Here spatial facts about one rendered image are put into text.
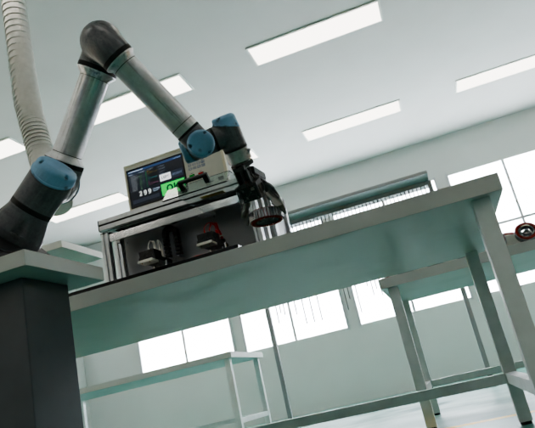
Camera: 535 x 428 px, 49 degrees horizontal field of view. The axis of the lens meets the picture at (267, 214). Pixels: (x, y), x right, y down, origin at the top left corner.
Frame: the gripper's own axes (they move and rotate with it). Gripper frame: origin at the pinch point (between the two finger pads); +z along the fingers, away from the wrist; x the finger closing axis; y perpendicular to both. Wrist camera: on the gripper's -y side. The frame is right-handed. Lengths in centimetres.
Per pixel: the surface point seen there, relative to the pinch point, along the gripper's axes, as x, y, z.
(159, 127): -223, -420, -25
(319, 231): 18.0, 12.6, 5.2
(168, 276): -31.2, 17.4, 3.6
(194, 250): -46, -35, 13
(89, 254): -121, -75, 9
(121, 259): -75, -29, 5
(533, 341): 64, 28, 46
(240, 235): -26.3, -37.7, 13.1
